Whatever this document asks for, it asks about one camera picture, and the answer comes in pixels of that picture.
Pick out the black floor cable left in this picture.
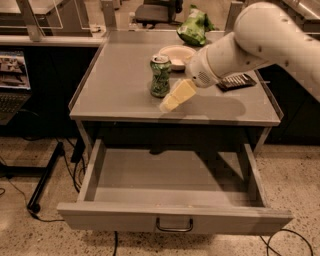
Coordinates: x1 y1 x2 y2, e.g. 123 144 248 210
0 156 65 224

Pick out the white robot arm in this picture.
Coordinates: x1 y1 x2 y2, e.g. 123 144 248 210
160 2 320 112

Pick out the black desk leg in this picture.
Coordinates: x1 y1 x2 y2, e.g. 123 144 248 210
27 142 64 214

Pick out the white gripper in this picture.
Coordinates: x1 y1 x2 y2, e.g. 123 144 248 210
159 47 219 112

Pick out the white bowl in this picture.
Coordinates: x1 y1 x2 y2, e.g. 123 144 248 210
159 45 195 71

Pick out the black drawer handle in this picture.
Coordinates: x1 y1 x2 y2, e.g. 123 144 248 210
156 217 193 233

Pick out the green chip bag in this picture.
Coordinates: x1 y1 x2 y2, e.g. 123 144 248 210
176 4 215 46

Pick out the black floor cable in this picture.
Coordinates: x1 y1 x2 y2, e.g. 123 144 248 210
259 228 314 256
0 156 65 224

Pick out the black snack bar wrapper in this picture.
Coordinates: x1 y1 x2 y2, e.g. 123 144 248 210
217 73 257 92

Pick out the black floor cable right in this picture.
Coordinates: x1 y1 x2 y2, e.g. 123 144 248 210
259 228 314 256

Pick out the green soda can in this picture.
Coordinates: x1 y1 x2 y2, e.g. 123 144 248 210
150 53 171 98

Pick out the black cable under drawer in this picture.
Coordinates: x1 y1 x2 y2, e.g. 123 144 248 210
112 230 119 256

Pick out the open grey top drawer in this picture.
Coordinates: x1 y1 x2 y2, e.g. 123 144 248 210
57 141 293 235

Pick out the black office chair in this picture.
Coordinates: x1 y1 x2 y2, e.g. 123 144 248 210
135 0 183 27

